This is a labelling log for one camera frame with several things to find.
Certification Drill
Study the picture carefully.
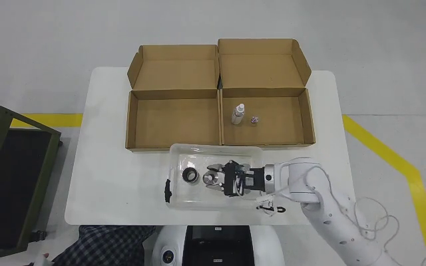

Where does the silver metal ring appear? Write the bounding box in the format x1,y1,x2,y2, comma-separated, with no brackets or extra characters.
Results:
202,170,221,187

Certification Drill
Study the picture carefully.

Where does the cardboard box with narrow lid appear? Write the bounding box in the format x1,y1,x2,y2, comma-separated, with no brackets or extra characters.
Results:
125,44,222,153

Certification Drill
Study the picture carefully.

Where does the black cable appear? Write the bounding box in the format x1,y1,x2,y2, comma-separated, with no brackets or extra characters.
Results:
256,205,288,216

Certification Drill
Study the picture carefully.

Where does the black metal ring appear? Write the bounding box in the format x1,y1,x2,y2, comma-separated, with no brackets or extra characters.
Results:
181,167,200,184

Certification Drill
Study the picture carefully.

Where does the small white spray bottle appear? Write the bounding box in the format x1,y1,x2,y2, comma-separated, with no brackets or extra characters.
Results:
231,103,246,126

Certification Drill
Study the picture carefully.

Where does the robot body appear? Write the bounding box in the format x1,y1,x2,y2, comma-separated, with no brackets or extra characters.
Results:
152,225,286,266

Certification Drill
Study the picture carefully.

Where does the person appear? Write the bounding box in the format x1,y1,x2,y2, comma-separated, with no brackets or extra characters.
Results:
32,225,157,266

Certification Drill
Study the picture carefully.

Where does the cardboard box with wide lid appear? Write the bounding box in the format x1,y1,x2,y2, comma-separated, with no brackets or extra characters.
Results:
217,38,317,148

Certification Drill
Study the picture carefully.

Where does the black clip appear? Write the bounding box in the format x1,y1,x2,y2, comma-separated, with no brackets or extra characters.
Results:
163,179,173,204

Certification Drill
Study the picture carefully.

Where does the deep clear plastic tray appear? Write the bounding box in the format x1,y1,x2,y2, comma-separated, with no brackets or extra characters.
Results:
164,143,268,211

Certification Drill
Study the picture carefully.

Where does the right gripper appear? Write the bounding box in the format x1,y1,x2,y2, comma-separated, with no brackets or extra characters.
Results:
205,162,277,196

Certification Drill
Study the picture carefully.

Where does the dark green metal cart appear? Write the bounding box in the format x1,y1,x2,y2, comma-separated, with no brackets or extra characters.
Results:
0,105,63,257

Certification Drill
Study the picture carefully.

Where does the thin white cable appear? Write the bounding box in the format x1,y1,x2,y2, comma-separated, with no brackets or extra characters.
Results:
255,164,402,257

